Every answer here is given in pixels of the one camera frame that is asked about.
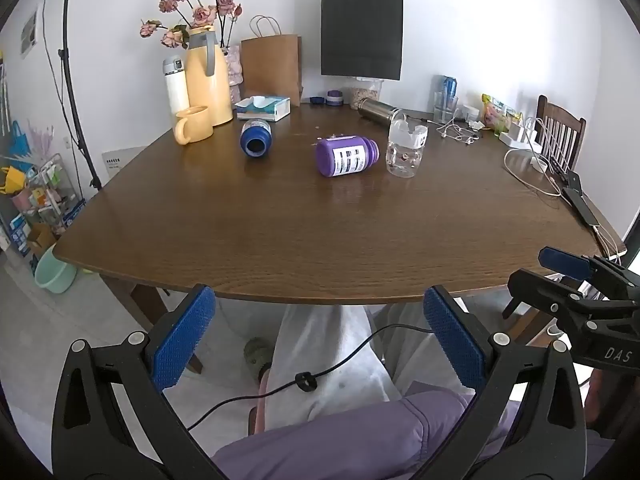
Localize pink slipper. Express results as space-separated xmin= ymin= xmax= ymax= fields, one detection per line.
xmin=248 ymin=367 xmax=273 ymax=436

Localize wire storage cart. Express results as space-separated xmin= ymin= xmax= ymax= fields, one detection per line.
xmin=0 ymin=152 xmax=87 ymax=243

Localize clear glass jar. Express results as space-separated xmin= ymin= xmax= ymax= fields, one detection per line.
xmin=385 ymin=112 xmax=429 ymax=179

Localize pink vase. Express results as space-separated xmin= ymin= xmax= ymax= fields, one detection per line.
xmin=222 ymin=45 xmax=244 ymax=102

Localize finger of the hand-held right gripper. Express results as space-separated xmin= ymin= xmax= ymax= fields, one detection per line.
xmin=538 ymin=246 xmax=640 ymax=306
xmin=507 ymin=268 xmax=596 ymax=333

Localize black light stand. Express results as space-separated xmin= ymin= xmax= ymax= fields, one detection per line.
xmin=42 ymin=0 xmax=103 ymax=191

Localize purple bottle white label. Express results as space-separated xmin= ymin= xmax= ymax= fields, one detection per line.
xmin=315 ymin=135 xmax=382 ymax=178

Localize black paper bag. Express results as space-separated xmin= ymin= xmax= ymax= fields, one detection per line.
xmin=320 ymin=0 xmax=404 ymax=81

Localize blue hanging bag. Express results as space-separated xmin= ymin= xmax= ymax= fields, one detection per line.
xmin=7 ymin=120 xmax=32 ymax=159

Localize white power strip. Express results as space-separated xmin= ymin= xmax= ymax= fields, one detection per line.
xmin=498 ymin=117 xmax=543 ymax=152

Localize steel vacuum bottle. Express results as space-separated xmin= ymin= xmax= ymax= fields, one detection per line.
xmin=357 ymin=97 xmax=402 ymax=126

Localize yellow thermos jug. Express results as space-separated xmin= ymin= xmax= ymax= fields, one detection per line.
xmin=184 ymin=26 xmax=234 ymax=127

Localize black phone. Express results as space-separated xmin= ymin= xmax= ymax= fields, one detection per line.
xmin=561 ymin=170 xmax=601 ymax=227

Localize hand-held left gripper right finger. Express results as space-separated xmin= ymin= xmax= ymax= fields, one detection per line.
xmin=422 ymin=284 xmax=588 ymax=480

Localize person's grey trousers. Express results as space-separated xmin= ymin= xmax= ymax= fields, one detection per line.
xmin=220 ymin=304 xmax=476 ymax=433

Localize white thermos bottle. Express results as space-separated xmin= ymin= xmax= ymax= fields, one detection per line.
xmin=162 ymin=56 xmax=190 ymax=115

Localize blue bottle on side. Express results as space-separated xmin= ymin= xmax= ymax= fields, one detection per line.
xmin=240 ymin=119 xmax=273 ymax=159

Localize white wall vent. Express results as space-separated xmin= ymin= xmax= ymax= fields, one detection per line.
xmin=20 ymin=7 xmax=40 ymax=54

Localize colourful snack packet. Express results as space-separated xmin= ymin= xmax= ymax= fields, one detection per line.
xmin=481 ymin=93 xmax=523 ymax=133

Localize clear drinking glass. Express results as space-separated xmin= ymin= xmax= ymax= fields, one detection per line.
xmin=433 ymin=91 xmax=459 ymax=125

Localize tissue box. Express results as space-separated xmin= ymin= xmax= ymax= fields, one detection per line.
xmin=235 ymin=96 xmax=291 ymax=122

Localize wooden chair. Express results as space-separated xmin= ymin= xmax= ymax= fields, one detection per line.
xmin=535 ymin=95 xmax=587 ymax=176

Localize brown paper bag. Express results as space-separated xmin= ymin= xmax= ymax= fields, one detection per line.
xmin=241 ymin=15 xmax=303 ymax=107

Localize black cable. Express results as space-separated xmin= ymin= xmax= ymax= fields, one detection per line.
xmin=186 ymin=324 xmax=433 ymax=431

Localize white earphones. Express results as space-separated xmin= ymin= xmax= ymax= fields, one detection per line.
xmin=436 ymin=119 xmax=483 ymax=147

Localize yellow mug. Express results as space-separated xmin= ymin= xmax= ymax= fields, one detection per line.
xmin=173 ymin=106 xmax=215 ymax=145

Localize pink artificial flowers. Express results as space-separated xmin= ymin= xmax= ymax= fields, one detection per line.
xmin=140 ymin=0 xmax=243 ymax=51

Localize white wall panel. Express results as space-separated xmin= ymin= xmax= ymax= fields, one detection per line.
xmin=102 ymin=146 xmax=147 ymax=179

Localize blue drink can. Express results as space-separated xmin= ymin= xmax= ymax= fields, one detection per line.
xmin=436 ymin=75 xmax=458 ymax=111

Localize cardboard box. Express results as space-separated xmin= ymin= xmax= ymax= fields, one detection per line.
xmin=26 ymin=223 xmax=57 ymax=257

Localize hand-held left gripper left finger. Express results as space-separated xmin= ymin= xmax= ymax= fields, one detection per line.
xmin=51 ymin=284 xmax=226 ymax=480

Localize white charging cable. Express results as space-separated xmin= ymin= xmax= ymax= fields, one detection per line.
xmin=504 ymin=147 xmax=563 ymax=197

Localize glass jar of oats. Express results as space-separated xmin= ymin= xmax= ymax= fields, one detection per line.
xmin=348 ymin=77 xmax=385 ymax=110

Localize green plastic basin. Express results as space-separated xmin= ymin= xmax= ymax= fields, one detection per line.
xmin=34 ymin=243 xmax=78 ymax=295

